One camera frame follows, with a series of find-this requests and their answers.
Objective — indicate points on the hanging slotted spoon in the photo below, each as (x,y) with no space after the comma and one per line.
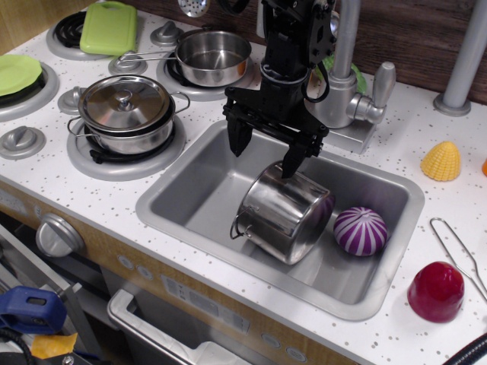
(194,8)

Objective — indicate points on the blue clamp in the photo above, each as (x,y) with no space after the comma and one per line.
(32,311)

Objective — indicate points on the grey stove knob front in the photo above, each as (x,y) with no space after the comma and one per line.
(22,142)

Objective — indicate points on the black coil burner back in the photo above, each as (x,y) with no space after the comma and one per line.
(69,30)

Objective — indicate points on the grey vertical post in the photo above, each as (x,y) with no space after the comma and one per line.
(454,101)

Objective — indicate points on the lidded steel pot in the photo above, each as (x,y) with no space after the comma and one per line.
(126,114)

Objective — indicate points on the steel saucepan with handle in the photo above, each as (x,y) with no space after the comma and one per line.
(213,58)

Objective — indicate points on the silver toy faucet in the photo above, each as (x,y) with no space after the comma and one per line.
(351,116)

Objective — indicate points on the purple striped toy onion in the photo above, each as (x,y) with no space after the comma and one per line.
(360,231)

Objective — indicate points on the grey toy sink basin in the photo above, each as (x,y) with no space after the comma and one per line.
(197,197)

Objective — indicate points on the grey stove knob back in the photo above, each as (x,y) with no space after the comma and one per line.
(166,35)

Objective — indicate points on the green toy cutting board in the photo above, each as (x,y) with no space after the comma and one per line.
(110,28)

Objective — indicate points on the green toy plate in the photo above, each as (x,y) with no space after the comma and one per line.
(18,72)

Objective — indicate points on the grey oven knob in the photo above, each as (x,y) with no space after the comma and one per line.
(57,238)

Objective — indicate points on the grey stove knob middle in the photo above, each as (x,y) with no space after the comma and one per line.
(68,102)

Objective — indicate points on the red toy apple half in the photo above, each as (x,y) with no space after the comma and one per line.
(436,292)

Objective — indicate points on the yellow toy corn piece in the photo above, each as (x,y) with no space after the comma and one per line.
(442,163)

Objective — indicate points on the green toy vegetable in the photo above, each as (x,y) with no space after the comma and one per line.
(362,86)

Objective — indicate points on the hanging steel ladle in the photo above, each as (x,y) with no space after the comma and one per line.
(334,24)

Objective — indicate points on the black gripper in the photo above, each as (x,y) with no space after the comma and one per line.
(278,110)

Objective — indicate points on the grey stove knob centre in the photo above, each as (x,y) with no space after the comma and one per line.
(129,63)

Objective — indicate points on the silver oven door handle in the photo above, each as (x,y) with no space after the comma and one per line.
(160,333)

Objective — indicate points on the grey stove knob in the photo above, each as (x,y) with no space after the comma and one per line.
(68,102)
(166,35)
(22,142)
(129,63)

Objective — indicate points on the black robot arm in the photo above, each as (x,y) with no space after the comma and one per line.
(298,38)

